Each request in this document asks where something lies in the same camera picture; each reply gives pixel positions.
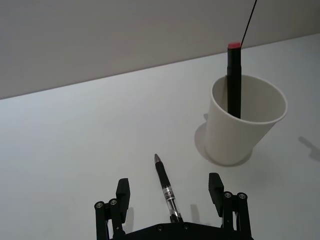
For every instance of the white paper cup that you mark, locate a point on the white paper cup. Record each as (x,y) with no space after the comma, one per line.
(240,130)

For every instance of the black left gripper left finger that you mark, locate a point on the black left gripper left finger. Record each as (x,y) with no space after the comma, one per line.
(122,200)

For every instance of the black marker with red cap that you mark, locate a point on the black marker with red cap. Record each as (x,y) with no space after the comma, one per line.
(234,80)

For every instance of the black ballpoint pen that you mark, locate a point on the black ballpoint pen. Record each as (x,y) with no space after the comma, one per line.
(167,190)

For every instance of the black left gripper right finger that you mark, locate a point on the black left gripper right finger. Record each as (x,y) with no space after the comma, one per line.
(220,197)

